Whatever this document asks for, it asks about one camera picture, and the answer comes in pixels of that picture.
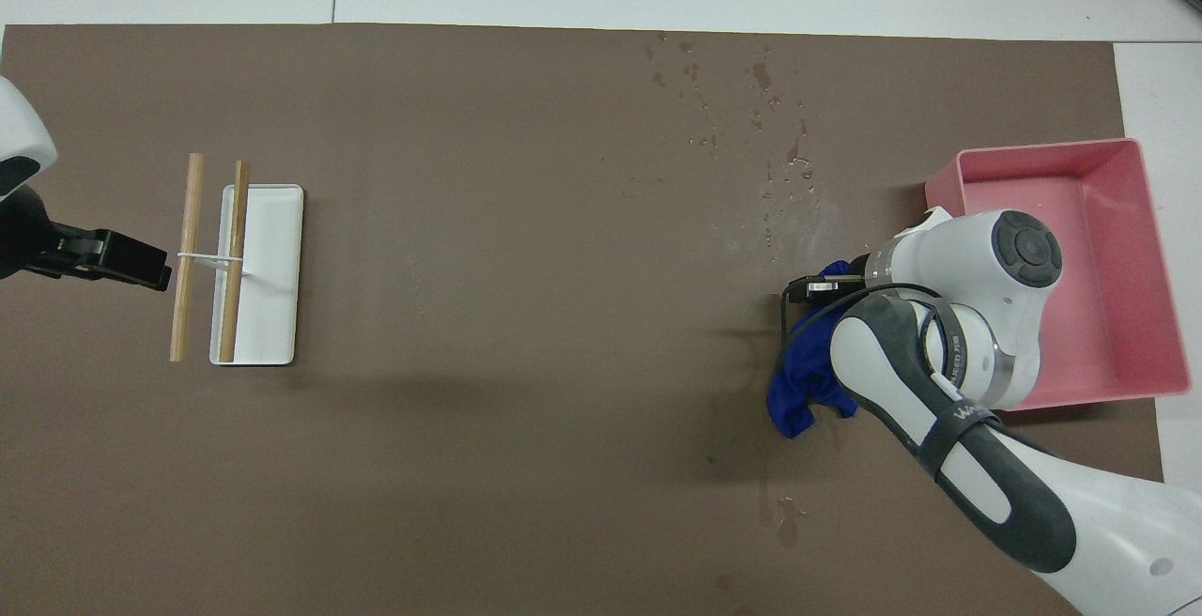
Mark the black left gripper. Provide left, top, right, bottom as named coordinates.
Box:
left=26, top=224, right=173, bottom=292

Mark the pink plastic bin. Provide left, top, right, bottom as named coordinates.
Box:
left=925, top=137, right=1192, bottom=412

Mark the dark blue towel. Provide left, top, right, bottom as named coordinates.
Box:
left=765, top=259, right=860, bottom=439

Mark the brown table mat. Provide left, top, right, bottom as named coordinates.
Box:
left=0, top=23, right=1182, bottom=616

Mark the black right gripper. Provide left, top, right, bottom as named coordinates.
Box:
left=784, top=264, right=886, bottom=307

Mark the white wooden drying rack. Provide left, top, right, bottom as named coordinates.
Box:
left=177, top=184, right=305, bottom=367

